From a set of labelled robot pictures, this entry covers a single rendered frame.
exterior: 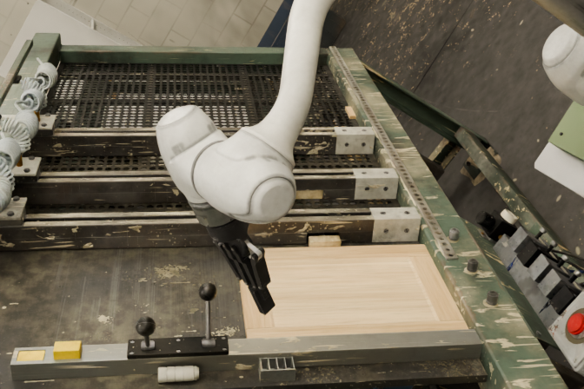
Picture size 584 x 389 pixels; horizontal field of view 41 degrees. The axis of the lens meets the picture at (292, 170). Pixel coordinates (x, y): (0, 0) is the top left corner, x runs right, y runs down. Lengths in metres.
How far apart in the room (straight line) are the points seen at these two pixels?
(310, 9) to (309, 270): 0.77
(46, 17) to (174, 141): 4.32
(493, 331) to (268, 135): 0.78
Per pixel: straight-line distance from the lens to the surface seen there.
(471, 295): 1.83
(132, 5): 6.92
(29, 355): 1.64
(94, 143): 2.45
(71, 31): 5.53
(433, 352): 1.69
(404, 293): 1.85
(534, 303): 1.89
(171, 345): 1.61
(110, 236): 1.98
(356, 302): 1.80
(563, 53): 1.69
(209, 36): 7.00
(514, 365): 1.66
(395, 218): 2.03
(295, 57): 1.26
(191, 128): 1.25
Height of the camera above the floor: 1.96
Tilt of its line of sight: 21 degrees down
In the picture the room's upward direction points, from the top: 61 degrees counter-clockwise
